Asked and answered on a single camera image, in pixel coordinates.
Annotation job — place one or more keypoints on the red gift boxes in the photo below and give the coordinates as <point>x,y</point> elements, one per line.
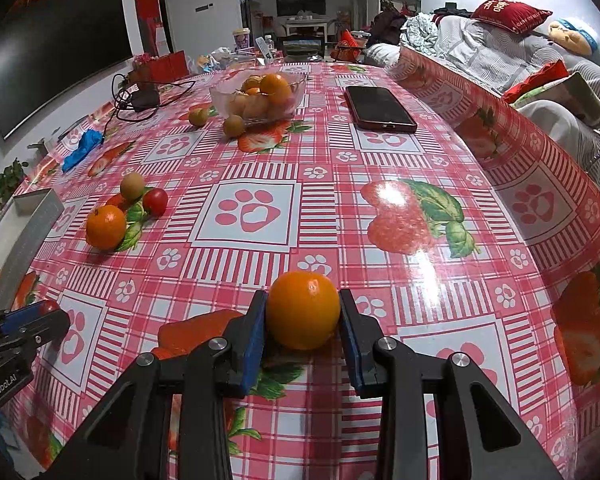
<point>165,66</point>

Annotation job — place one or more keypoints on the red embroidered pillow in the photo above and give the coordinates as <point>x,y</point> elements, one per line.
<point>510,14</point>

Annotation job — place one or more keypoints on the purple paper cup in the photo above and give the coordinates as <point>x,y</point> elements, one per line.
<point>241,40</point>

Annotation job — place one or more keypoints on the small brown fruit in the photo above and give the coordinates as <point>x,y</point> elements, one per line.
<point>132,186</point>

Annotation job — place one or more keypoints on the small cherry tomato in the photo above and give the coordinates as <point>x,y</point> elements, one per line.
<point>50,306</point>

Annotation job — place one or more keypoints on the red bag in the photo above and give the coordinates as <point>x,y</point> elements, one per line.
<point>347,45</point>

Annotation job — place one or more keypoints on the small yellow-green fruit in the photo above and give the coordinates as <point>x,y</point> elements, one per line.
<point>234,126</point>
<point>198,117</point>

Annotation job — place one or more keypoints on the round orange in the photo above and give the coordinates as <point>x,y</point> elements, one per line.
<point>302,310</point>

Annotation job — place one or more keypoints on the small orange mandarin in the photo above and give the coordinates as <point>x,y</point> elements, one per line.
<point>253,92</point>

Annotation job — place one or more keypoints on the orange with green stem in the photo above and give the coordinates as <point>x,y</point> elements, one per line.
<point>105,227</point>

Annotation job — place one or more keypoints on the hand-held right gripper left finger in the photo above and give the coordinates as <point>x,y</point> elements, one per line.
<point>252,340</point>

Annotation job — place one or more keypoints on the white cushion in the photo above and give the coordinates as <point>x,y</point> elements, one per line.
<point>560,125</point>

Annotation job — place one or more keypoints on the grey white blanket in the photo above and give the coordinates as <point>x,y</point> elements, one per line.
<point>419,30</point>

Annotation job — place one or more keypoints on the red strawberry print tablecloth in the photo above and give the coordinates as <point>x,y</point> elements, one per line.
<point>330,200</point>

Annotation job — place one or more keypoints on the snack bag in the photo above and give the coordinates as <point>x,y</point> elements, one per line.
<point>207,62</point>

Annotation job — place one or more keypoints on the clear glass bowl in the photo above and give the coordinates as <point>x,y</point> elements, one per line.
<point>221,99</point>

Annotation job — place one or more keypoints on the blue cloth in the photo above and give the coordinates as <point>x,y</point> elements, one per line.
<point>80,152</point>

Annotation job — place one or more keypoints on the black power adapter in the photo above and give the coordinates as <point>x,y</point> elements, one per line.
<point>145,99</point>

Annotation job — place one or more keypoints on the black flat television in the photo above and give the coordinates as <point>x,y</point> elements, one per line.
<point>55,50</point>

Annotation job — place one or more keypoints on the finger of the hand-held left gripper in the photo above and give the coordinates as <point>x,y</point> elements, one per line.
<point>47,330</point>
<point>22,317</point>

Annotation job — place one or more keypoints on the red cushion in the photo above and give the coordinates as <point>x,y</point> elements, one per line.
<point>540,80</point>

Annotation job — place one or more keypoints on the large orange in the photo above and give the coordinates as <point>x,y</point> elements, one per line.
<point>275,87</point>

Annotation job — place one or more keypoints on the grey striped sofa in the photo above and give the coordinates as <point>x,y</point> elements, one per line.
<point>480,55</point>

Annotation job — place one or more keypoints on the smartphone in red case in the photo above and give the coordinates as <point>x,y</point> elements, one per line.
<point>380,107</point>

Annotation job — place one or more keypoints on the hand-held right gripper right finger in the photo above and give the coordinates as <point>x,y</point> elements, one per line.
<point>352,350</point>

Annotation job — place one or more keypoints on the yellow and blue plush toy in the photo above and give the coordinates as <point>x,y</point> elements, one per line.
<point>572,37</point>

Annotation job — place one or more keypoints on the red tomato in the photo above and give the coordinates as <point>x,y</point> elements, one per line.
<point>155,201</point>

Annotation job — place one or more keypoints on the white cardboard box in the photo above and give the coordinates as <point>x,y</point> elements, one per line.
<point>35,230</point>

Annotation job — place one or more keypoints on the white side table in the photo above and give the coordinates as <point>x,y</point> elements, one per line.
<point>307,25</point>

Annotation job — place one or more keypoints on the dark clothes pile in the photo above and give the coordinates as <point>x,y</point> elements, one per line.
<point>386,25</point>

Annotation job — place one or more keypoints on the green potted plant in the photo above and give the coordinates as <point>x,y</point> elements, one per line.
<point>7,180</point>

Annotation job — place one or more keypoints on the printed picture cushion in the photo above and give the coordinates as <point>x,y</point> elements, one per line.
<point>577,97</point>

